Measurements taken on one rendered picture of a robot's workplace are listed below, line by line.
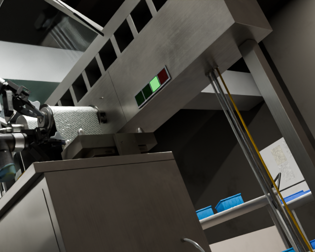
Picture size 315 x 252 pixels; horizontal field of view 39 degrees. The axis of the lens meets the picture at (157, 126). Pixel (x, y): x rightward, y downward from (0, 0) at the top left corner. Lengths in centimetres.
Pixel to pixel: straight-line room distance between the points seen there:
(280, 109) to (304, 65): 549
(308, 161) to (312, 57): 554
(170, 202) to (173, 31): 72
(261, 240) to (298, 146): 567
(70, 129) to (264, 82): 88
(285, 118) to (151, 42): 69
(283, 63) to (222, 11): 569
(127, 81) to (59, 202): 80
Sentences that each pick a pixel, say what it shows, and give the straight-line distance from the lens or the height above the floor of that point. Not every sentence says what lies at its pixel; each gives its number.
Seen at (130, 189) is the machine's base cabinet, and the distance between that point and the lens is 173.
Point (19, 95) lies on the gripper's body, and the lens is 207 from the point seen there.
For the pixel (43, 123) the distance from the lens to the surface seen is 207.
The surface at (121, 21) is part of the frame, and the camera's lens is 221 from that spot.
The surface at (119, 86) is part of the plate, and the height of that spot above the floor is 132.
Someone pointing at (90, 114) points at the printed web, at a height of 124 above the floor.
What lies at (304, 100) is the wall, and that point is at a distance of 719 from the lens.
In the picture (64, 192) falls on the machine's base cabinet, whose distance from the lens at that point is 158.
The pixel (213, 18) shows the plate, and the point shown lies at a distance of 178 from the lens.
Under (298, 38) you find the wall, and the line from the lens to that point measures 735.
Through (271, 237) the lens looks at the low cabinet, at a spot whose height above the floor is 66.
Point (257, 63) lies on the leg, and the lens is 182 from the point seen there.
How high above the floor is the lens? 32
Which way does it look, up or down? 21 degrees up
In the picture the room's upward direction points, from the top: 22 degrees counter-clockwise
